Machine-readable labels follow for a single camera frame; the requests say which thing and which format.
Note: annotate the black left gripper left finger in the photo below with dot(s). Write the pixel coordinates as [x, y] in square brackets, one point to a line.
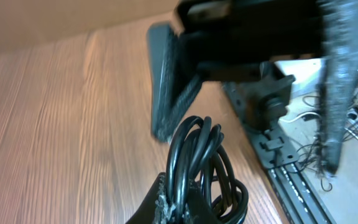
[155, 208]

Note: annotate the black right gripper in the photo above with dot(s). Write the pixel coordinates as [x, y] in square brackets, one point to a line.
[232, 41]

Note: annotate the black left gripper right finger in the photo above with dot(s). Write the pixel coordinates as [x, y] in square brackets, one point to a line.
[340, 77]

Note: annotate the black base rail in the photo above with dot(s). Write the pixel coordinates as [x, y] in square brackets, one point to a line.
[279, 159]

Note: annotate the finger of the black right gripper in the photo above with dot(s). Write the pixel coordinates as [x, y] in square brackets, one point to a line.
[175, 83]

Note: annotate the cardboard wall panel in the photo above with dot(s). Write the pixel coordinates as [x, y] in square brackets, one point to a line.
[30, 22]

